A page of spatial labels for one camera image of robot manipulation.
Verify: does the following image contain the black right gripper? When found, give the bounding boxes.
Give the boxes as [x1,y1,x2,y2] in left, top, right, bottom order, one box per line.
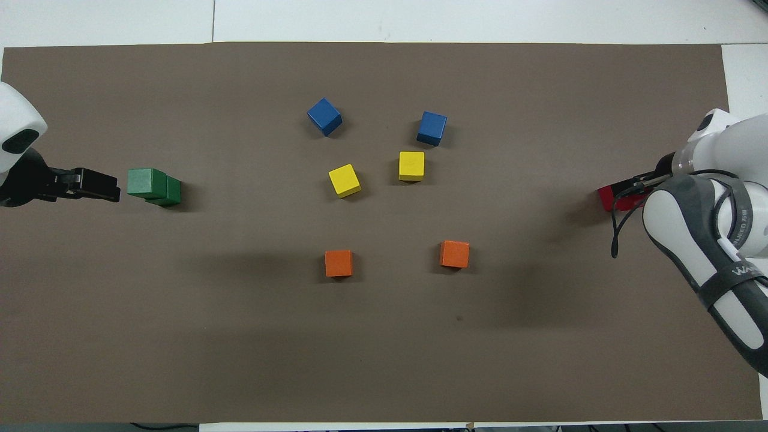
[600,153,676,196]

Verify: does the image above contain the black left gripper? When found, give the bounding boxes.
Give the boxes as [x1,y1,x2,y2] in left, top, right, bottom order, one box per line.
[0,147,119,208]

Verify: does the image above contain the red wooden block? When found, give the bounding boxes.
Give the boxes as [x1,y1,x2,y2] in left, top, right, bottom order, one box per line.
[598,185,644,212]

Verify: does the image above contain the green wooden block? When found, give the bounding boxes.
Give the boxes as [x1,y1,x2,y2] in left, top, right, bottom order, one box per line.
[127,168,167,200]
[146,175,182,208]

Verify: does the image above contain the orange wooden block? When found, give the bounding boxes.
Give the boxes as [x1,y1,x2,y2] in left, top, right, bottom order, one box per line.
[439,240,470,269]
[325,250,354,278]

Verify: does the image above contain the blue wooden block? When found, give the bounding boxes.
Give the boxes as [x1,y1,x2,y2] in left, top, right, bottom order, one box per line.
[416,111,448,147]
[307,98,343,137]

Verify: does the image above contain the brown table mat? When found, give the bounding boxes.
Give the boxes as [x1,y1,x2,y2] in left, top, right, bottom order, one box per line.
[0,41,764,424]

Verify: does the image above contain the yellow wooden block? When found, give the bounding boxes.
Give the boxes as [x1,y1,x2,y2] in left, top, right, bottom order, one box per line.
[398,151,426,182]
[328,164,362,199]

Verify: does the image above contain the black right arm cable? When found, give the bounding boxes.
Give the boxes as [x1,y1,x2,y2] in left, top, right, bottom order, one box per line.
[611,170,757,259]

